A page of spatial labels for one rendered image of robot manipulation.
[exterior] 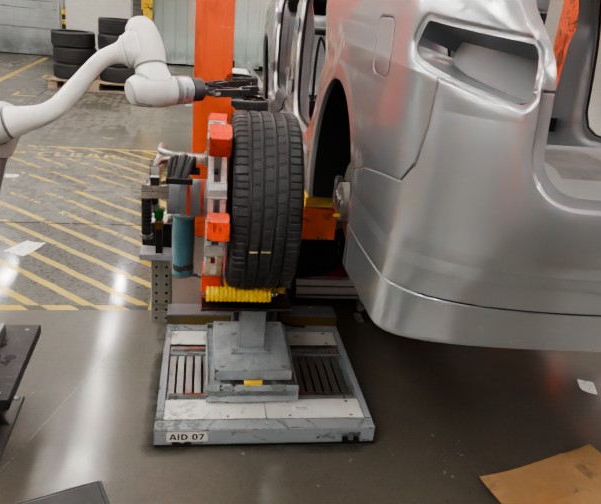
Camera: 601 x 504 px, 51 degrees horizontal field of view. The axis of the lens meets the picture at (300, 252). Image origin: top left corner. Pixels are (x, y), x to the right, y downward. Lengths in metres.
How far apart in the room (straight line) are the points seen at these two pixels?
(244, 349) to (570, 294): 1.39
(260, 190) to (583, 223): 1.01
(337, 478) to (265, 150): 1.18
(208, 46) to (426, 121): 1.43
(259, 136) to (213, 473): 1.18
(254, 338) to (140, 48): 1.19
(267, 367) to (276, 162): 0.84
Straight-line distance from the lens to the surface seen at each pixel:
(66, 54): 10.68
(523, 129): 1.43
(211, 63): 2.74
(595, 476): 2.72
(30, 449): 2.52
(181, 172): 2.13
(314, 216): 2.92
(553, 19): 8.29
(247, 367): 2.48
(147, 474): 2.35
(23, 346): 2.53
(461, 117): 1.44
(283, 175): 2.07
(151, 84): 2.05
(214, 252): 2.15
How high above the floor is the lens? 1.55
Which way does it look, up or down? 22 degrees down
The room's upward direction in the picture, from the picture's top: 5 degrees clockwise
